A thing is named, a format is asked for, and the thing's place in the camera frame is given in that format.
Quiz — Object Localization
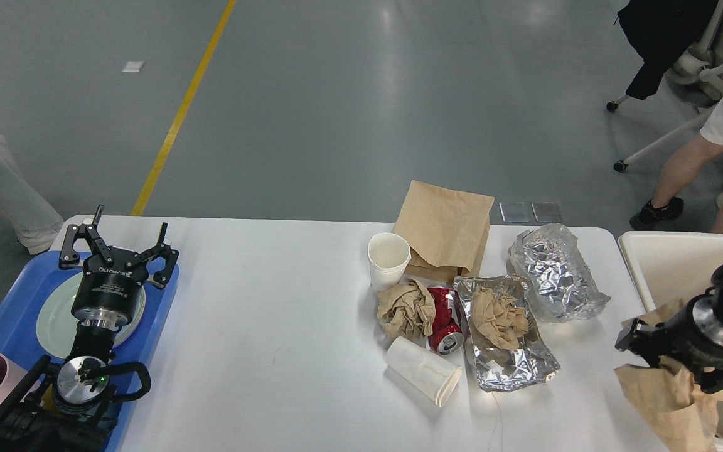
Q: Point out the metal floor plate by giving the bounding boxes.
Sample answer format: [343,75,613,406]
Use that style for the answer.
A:
[499,202,532,223]
[531,202,563,223]

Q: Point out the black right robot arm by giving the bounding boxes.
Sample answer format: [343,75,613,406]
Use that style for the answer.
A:
[615,266,723,394]

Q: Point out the lying white paper cup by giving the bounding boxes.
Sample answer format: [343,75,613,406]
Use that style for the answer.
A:
[385,336,463,408]

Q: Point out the aluminium foil ball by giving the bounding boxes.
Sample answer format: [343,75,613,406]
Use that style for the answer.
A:
[508,223,611,323]

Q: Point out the metal floor plate left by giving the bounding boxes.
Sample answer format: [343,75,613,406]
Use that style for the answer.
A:
[499,202,532,223]

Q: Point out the crushed red soda can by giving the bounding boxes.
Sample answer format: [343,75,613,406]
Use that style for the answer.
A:
[427,286,464,355]

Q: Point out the upright white paper cup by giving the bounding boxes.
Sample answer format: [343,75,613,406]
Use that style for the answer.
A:
[367,232,411,292]

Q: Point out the white office chair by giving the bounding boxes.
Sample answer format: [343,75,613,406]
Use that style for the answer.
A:
[606,1,723,139]

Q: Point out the aluminium foil tray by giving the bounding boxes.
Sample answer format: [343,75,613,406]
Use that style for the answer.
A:
[453,275,560,392]

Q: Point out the brown paper bag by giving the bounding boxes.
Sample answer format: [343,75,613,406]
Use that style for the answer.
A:
[614,298,723,452]
[392,180,494,283]

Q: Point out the beige plastic bin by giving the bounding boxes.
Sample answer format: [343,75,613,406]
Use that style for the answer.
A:
[619,232,723,451]

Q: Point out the brown paper bag front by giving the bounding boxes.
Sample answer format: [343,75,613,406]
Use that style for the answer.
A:
[614,298,723,452]

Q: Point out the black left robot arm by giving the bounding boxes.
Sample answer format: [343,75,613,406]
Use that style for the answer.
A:
[0,210,179,451]

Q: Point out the yellow plate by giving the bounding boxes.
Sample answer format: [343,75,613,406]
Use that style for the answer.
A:
[113,301,146,347]

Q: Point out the dark green mug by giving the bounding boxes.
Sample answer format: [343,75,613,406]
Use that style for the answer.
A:
[41,384,58,414]

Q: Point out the metal floor plate right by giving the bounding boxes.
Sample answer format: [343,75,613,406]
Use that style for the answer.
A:
[531,202,563,223]

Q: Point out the light green plate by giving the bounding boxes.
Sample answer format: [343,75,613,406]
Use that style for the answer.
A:
[36,273,147,360]

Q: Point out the brown napkin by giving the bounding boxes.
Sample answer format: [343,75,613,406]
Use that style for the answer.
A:
[471,287,530,351]
[377,279,436,340]

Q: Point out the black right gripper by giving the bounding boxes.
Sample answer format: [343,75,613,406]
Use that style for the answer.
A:
[614,295,723,394]

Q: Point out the person in grey trousers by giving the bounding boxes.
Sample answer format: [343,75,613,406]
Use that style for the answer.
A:
[0,135,64,255]

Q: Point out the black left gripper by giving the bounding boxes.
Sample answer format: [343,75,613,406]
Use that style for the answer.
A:
[57,204,179,329]

